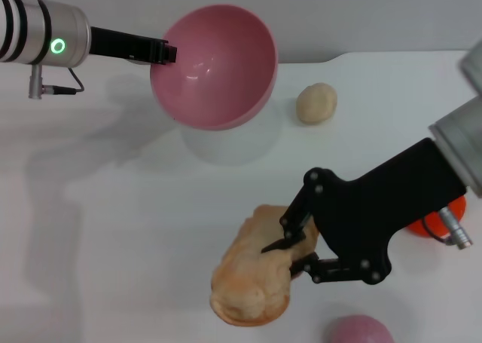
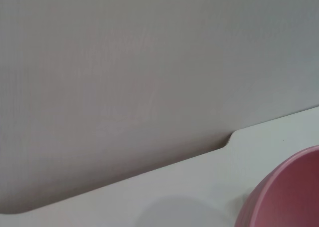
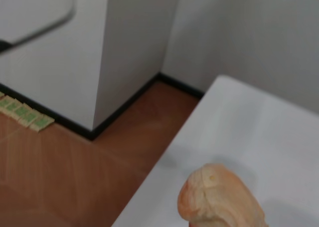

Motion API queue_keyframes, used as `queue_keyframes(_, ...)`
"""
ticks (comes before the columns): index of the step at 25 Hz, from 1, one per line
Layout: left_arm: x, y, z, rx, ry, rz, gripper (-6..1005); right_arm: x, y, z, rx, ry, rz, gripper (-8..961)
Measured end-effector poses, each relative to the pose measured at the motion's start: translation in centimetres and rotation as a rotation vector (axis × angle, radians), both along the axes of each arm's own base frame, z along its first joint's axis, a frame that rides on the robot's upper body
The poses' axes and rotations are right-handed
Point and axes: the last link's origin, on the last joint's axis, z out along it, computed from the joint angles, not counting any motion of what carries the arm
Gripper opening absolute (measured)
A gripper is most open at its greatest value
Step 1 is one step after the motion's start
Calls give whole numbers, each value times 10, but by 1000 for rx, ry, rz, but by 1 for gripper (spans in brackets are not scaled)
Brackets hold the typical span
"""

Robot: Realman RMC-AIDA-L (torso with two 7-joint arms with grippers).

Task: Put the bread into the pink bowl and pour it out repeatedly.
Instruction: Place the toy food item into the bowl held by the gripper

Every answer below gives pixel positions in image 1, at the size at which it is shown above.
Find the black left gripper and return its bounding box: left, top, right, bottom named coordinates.
left=88, top=26, right=179, bottom=66

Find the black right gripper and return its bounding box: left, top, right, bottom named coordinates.
left=260, top=136, right=468, bottom=286

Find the pink plastic bowl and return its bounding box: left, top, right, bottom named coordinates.
left=149, top=4, right=279, bottom=131

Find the orange striped bread roll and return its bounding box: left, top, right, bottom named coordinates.
left=209, top=204, right=322, bottom=327

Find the pink round bread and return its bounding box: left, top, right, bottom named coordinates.
left=324, top=314, right=395, bottom=343

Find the beige round bread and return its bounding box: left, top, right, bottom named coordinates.
left=295, top=81, right=339, bottom=125

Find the orange red pear-shaped bread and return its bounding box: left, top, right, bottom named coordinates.
left=405, top=196, right=468, bottom=239

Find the left arm cable with connector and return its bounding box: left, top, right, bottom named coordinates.
left=28, top=64, right=86, bottom=100

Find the arm cable with connector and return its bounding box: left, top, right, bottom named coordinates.
left=28, top=64, right=86, bottom=100
left=423, top=206, right=474, bottom=251

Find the right arm cable with connector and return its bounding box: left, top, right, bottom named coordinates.
left=423, top=206, right=474, bottom=251

